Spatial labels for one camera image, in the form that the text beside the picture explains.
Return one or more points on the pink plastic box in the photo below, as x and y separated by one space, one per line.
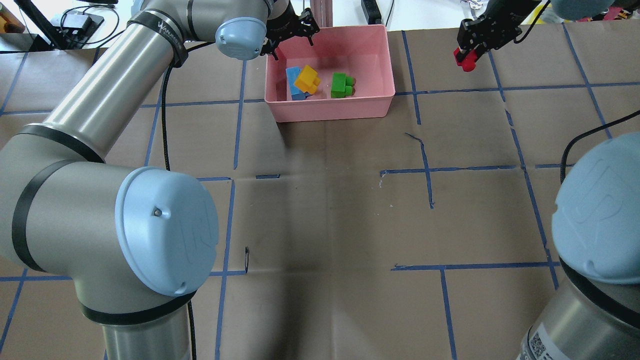
361 52

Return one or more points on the green toy block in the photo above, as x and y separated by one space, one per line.
342 85

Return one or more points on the blue toy block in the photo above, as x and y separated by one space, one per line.
292 74

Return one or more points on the red toy block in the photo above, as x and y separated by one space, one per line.
466 60

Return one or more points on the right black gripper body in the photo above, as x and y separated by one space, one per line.
501 19

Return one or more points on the aluminium frame post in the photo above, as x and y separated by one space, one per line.
323 12

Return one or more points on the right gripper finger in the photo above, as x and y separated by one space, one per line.
470 35

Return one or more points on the yellow toy block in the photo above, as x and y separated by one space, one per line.
308 80

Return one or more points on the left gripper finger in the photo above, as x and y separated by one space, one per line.
308 25
269 47

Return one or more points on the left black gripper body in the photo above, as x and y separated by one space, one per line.
286 26

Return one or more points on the black power strip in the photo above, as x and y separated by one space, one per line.
371 12

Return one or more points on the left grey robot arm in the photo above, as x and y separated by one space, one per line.
137 242

